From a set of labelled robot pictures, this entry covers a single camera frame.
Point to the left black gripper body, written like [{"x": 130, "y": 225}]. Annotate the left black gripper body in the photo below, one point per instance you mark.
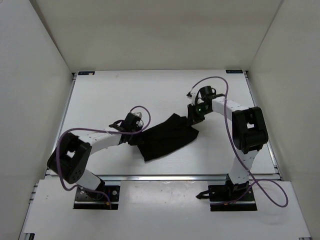
[{"x": 133, "y": 138}]

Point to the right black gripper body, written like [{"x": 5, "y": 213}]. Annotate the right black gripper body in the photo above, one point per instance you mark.
[{"x": 197, "y": 112}]

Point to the black skirt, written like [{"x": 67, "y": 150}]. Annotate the black skirt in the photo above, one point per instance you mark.
[{"x": 166, "y": 138}]

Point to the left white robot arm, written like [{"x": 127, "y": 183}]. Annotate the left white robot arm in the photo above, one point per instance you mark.
[{"x": 74, "y": 151}]

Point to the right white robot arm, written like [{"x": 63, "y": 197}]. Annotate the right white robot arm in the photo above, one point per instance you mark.
[{"x": 249, "y": 133}]

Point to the right blue label sticker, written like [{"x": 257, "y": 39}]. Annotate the right blue label sticker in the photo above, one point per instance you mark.
[{"x": 234, "y": 71}]

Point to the blue label sticker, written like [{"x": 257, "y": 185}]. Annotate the blue label sticker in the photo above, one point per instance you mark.
[
  {"x": 234, "y": 71},
  {"x": 86, "y": 73}
]

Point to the left blue label sticker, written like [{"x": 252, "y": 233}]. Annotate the left blue label sticker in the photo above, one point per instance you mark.
[{"x": 86, "y": 73}]

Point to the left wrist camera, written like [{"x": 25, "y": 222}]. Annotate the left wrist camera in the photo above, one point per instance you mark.
[{"x": 138, "y": 114}]

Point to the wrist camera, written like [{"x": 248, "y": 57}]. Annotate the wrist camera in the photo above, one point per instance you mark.
[
  {"x": 138, "y": 114},
  {"x": 194, "y": 97}
]

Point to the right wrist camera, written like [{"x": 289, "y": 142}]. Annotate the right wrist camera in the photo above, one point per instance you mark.
[{"x": 194, "y": 97}]

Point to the aluminium rail front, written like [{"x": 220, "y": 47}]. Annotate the aluminium rail front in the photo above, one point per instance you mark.
[{"x": 170, "y": 177}]

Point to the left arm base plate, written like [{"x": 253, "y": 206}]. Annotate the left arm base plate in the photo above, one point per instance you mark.
[{"x": 85, "y": 200}]

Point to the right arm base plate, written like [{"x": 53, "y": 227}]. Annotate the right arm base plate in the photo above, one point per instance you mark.
[{"x": 230, "y": 197}]

